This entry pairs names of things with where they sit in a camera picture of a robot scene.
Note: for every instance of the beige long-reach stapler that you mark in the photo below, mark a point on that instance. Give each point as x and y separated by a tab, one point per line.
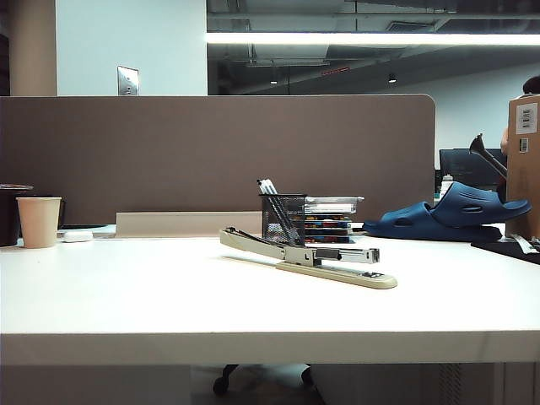
295	255

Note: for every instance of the white pen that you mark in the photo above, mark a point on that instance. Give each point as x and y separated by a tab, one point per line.
271	186

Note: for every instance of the black-capped pen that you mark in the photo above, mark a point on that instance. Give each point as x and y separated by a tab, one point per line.
260	185

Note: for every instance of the black mesh pen holder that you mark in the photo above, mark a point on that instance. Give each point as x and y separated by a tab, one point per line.
291	211

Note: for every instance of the colourful disc case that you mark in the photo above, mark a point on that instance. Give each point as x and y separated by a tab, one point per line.
327	218
327	231
327	239

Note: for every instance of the clear plastic case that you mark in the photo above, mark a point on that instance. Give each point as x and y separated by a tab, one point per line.
333	204

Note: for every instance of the brown desk divider panel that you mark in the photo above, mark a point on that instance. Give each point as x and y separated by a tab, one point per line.
190	152

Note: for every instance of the blue rubber slipper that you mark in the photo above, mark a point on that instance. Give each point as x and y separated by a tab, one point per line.
405	225
464	202

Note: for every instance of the red ceiling sign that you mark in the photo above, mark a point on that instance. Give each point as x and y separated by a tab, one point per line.
336	70

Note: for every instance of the white bottle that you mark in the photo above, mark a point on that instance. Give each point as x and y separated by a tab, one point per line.
446	185

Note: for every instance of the white ceiling light strip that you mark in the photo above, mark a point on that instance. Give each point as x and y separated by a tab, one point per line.
358	38

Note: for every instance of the black computer monitor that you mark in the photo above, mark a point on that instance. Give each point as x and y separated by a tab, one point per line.
457	166

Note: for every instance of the white earbuds case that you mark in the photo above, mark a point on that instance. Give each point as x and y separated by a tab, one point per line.
77	236

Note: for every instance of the beige paper cup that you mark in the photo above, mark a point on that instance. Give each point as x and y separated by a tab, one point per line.
39	223

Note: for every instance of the black mat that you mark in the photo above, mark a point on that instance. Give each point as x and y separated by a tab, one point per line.
510	250

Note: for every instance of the brown cardboard box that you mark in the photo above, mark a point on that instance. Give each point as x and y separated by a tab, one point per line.
525	177

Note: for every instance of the white plastic strip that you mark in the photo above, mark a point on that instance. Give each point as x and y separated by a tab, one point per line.
523	244

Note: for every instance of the black lidded container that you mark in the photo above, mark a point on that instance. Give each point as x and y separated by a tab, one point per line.
8	215

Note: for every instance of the metal wall plate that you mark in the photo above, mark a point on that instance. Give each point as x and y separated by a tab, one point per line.
128	80

